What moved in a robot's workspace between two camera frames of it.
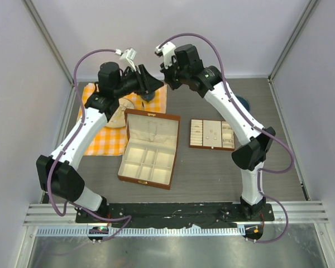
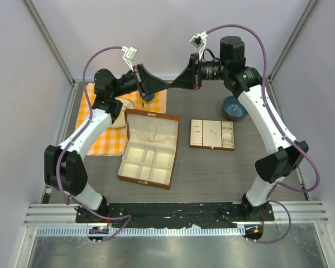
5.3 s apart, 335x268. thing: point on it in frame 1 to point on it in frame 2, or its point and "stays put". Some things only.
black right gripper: [167, 72] to [191, 77]
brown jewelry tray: [211, 134] stays put
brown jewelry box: [149, 148] stays put
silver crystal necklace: [152, 129] stays put
